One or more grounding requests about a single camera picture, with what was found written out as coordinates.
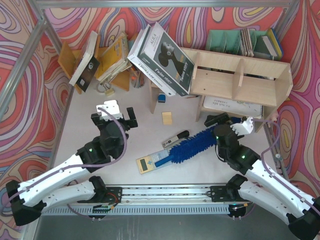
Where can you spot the blue grey book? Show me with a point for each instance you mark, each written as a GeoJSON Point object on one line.
{"type": "Point", "coordinates": [272, 41]}

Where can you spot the spiral notebook with drawings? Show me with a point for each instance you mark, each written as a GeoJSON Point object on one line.
{"type": "Point", "coordinates": [234, 107]}

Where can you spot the blue microfiber duster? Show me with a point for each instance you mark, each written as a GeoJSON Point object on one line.
{"type": "Point", "coordinates": [200, 142]}

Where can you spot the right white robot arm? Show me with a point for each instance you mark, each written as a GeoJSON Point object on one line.
{"type": "Point", "coordinates": [257, 182]}

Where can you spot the black white Twins story book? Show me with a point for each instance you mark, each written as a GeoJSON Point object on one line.
{"type": "Point", "coordinates": [160, 54]}

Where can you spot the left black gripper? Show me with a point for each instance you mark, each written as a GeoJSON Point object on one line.
{"type": "Point", "coordinates": [127, 122]}

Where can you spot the green plastic desk organizer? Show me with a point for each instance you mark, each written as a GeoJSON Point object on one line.
{"type": "Point", "coordinates": [245, 42]}

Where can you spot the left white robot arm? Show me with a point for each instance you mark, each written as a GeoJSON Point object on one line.
{"type": "Point", "coordinates": [94, 155]}

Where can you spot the blue pencil sharpener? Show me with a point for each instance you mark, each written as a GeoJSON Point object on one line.
{"type": "Point", "coordinates": [161, 98]}

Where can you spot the yellow blue calculator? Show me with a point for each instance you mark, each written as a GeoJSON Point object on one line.
{"type": "Point", "coordinates": [148, 163]}

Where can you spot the white Cioklade book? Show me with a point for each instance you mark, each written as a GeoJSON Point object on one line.
{"type": "Point", "coordinates": [133, 58]}

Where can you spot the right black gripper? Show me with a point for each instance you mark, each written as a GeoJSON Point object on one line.
{"type": "Point", "coordinates": [218, 120]}

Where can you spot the black white paperback book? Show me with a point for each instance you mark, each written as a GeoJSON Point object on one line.
{"type": "Point", "coordinates": [86, 64]}

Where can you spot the yellow sticky note pad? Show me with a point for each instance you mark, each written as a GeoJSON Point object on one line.
{"type": "Point", "coordinates": [167, 118]}

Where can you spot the light wooden bookshelf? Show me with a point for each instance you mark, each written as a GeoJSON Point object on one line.
{"type": "Point", "coordinates": [240, 78]}

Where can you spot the yellow worn book stack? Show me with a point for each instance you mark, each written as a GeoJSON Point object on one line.
{"type": "Point", "coordinates": [114, 60]}

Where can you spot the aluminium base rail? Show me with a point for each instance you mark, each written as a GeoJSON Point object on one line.
{"type": "Point", "coordinates": [160, 193]}

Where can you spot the black white stapler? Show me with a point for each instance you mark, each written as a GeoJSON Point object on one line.
{"type": "Point", "coordinates": [176, 139]}

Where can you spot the pencil cup with pencils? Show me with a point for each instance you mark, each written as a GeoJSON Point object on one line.
{"type": "Point", "coordinates": [137, 79]}

